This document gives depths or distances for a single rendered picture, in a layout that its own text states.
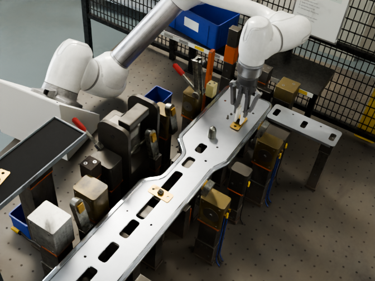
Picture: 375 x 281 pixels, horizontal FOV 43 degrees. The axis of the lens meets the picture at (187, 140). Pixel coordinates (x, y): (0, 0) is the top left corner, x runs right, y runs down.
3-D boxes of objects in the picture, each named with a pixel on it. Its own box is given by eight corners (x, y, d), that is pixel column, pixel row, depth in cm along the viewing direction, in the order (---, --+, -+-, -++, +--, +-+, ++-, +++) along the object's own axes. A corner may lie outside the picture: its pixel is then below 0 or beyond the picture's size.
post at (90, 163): (98, 240, 180) (91, 170, 151) (88, 233, 181) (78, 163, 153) (106, 231, 183) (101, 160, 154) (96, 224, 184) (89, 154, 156)
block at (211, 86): (205, 149, 217) (214, 87, 191) (198, 146, 218) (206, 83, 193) (208, 145, 219) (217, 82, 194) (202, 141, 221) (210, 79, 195)
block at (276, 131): (275, 190, 204) (291, 144, 184) (251, 178, 208) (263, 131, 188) (282, 180, 208) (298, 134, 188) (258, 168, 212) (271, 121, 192)
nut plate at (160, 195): (173, 195, 159) (174, 193, 159) (167, 203, 157) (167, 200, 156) (153, 184, 162) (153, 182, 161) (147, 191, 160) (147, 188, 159)
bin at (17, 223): (31, 241, 177) (27, 227, 171) (11, 228, 181) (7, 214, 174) (52, 221, 184) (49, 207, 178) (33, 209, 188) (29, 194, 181)
